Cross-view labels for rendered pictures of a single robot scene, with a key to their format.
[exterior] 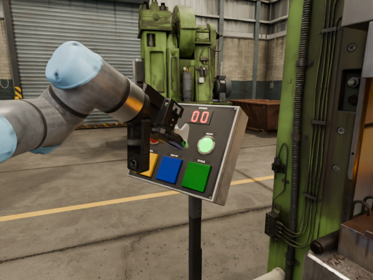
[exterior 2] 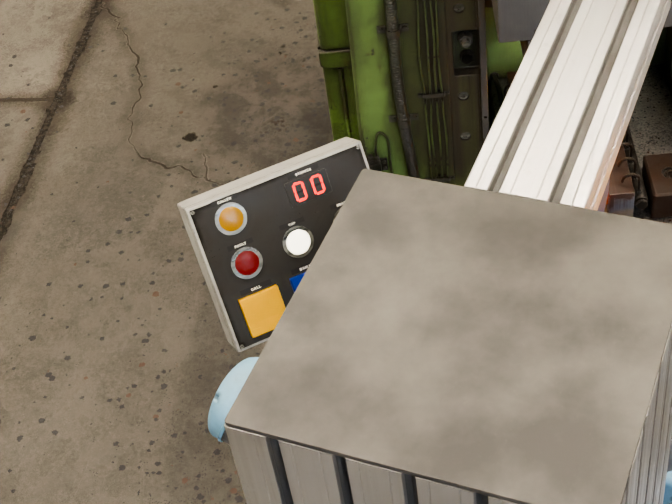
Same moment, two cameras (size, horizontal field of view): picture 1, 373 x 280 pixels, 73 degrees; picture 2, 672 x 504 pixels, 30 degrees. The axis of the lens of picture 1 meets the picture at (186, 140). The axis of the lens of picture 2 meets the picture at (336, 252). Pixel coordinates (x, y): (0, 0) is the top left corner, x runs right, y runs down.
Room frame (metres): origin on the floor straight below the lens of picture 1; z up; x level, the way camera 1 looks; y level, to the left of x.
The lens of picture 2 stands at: (-0.19, 1.31, 2.65)
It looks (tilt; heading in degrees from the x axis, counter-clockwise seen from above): 45 degrees down; 304
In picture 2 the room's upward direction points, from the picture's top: 9 degrees counter-clockwise
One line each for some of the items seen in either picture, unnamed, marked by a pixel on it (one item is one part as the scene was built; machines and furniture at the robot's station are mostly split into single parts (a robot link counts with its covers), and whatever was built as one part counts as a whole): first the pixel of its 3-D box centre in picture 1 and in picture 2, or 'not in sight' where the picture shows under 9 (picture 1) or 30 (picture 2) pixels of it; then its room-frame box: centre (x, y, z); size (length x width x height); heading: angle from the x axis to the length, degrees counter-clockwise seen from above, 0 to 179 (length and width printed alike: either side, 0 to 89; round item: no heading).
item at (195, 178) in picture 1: (196, 176); not in sight; (0.68, -0.03, 1.01); 0.07 x 0.05 x 0.07; 53
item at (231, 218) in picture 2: not in sight; (231, 218); (0.87, 0.08, 1.16); 0.05 x 0.03 x 0.04; 28
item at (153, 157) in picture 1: (146, 164); (264, 310); (0.80, 0.13, 1.01); 0.07 x 0.05 x 0.07; 53
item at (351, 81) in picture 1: (352, 90); (466, 49); (0.63, -0.41, 1.24); 0.03 x 0.03 x 0.07; 28
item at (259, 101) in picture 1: (262, 115); not in sight; (7.37, -2.22, 0.42); 1.89 x 1.20 x 0.85; 21
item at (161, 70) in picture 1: (183, 77); not in sight; (5.71, 0.07, 1.45); 2.18 x 1.23 x 2.89; 111
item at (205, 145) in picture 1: (206, 144); not in sight; (0.71, -0.06, 1.09); 0.05 x 0.03 x 0.04; 28
